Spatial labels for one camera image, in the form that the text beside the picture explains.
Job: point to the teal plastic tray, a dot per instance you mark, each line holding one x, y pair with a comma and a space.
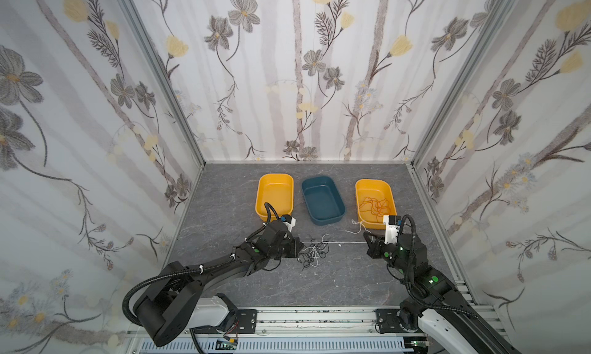
323, 200

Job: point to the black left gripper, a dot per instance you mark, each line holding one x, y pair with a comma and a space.
293, 245

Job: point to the yellow plastic tray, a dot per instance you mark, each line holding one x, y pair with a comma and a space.
374, 200
277, 189

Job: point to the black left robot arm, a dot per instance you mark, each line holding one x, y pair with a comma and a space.
168, 304

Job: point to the left yellow plastic tray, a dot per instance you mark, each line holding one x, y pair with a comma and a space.
277, 189

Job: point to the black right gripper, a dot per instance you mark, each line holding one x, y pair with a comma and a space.
375, 248

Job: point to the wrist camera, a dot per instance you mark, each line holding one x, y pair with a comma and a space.
392, 225
289, 221

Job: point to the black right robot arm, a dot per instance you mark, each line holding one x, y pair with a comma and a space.
434, 306

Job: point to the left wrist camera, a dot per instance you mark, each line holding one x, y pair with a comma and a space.
289, 221

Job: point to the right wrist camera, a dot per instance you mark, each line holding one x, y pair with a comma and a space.
392, 225

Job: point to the right yellow plastic tray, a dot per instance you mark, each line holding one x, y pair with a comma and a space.
374, 200

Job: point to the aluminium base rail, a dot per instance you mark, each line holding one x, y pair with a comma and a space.
338, 329

